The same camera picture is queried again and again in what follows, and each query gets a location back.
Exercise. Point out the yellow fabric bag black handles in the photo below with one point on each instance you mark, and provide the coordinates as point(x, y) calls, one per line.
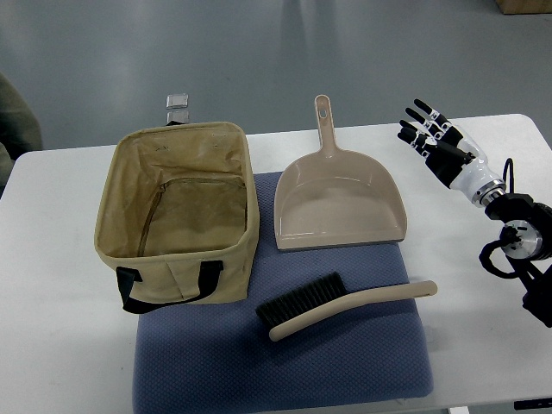
point(179, 220)

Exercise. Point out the black table control panel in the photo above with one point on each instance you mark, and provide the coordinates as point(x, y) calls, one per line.
point(533, 404)

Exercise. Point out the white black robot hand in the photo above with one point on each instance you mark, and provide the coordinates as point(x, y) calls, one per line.
point(451, 154)

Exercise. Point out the blue textured cushion mat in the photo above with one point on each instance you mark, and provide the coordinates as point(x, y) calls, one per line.
point(218, 358)

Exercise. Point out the cardboard box corner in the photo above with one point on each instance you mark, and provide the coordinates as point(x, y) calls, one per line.
point(524, 7)

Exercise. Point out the beige plastic dustpan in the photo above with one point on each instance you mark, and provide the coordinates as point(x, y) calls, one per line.
point(336, 197)

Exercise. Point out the lower silver floor plate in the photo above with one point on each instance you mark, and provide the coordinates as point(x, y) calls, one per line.
point(177, 117)

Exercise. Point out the beige hand broom black bristles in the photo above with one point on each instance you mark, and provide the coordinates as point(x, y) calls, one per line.
point(326, 297)

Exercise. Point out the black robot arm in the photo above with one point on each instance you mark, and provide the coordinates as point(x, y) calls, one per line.
point(524, 239)

